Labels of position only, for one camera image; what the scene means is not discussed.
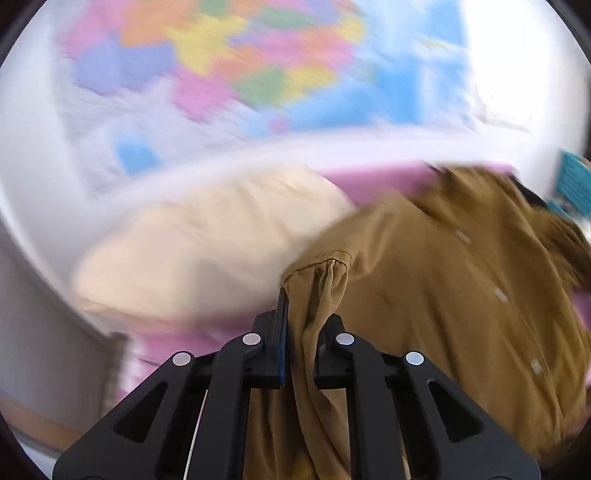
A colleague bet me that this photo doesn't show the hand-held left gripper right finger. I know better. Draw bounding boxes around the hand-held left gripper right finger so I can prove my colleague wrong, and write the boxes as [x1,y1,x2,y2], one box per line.
[313,314,542,480]

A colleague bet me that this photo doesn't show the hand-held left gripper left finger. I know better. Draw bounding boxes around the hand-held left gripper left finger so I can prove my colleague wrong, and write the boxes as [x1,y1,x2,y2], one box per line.
[53,286,290,480]

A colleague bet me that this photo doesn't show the brown jacket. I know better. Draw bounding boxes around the brown jacket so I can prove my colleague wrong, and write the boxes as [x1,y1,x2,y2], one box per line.
[242,166,591,480]

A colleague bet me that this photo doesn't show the pink printed bed sheet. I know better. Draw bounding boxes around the pink printed bed sheet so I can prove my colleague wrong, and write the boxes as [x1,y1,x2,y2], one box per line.
[106,159,591,407]

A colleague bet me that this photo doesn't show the black cloth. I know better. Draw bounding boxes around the black cloth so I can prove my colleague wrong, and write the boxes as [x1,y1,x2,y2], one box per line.
[510,178,551,210]

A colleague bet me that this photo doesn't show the blue perforated plastic basket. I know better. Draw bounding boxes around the blue perforated plastic basket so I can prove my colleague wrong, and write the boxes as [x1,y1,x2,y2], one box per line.
[549,148,591,217]

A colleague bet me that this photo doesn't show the colourful wall map poster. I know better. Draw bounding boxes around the colourful wall map poster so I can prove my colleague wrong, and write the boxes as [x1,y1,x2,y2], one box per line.
[60,0,472,178]

